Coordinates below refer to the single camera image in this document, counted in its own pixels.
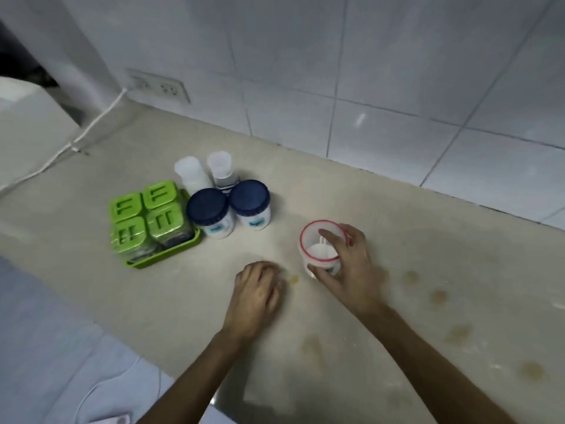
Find person's light blue clothing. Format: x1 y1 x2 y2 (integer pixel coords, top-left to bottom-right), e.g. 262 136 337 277
0 256 248 424

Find person's left forearm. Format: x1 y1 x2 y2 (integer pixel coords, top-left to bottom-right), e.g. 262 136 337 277
87 327 248 424

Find red rimmed clear plastic container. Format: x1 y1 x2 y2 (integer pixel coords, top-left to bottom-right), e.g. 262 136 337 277
298 221 351 280

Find green lidded spice jar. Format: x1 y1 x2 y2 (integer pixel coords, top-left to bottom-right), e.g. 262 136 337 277
146 202 195 249
109 191 145 224
111 215 159 265
142 180 190 211

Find green plastic tray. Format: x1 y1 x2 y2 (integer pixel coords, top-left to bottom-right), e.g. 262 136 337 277
119 190 202 270

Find person's right forearm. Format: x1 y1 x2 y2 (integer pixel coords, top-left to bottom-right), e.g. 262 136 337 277
358 304 518 424

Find white wall power socket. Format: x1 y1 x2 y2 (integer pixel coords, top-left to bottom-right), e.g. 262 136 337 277
126 68 191 105

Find clear plastic bottle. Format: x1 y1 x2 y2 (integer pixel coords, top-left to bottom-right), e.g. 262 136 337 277
174 156 213 195

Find striped bottle with clear cap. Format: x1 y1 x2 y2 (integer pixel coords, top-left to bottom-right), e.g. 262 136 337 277
207 151 239 194

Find white appliance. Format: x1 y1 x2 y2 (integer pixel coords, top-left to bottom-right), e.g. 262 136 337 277
0 76 81 188

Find person's left hand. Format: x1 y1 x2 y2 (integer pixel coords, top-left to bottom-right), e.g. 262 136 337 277
223 261 286 343

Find white jar with blue lid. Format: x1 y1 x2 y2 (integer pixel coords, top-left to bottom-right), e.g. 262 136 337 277
186 188 236 240
229 180 271 231

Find white power cable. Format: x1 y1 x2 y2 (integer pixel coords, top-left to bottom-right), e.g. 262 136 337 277
0 87 129 193

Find person's right hand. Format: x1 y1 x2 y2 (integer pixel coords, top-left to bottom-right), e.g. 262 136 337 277
308 223 391 317

